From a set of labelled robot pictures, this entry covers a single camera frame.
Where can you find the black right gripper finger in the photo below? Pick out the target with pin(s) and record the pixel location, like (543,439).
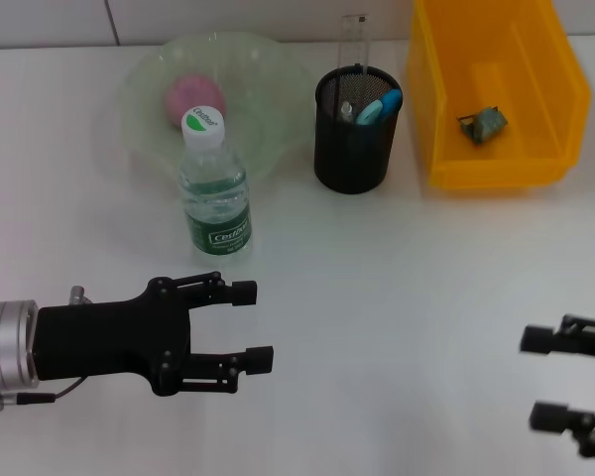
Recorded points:
(550,417)
(535,339)

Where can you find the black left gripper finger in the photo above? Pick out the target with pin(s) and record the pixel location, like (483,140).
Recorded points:
(258,359)
(243,292)

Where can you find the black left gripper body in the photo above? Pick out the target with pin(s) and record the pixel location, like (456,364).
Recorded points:
(109,337)

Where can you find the clear green-label water bottle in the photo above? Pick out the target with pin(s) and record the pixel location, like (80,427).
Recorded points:
(218,223)

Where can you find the pink peach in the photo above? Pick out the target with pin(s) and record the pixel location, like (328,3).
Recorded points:
(193,96)

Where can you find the white grey ballpoint pen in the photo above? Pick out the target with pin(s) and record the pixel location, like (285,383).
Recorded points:
(347,111)

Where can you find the blue teal scissors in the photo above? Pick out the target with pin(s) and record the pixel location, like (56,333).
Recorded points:
(377,109)

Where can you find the clear plastic ruler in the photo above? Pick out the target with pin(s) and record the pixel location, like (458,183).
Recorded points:
(354,42)

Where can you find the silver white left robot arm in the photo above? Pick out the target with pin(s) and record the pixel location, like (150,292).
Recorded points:
(5,347)

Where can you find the black mesh pen holder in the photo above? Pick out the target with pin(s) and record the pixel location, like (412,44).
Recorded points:
(352,158)

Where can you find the green glass fruit plate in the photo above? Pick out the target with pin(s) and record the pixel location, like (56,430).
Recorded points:
(268,99)

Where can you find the yellow plastic bin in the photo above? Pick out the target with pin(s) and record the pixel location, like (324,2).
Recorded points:
(501,168)

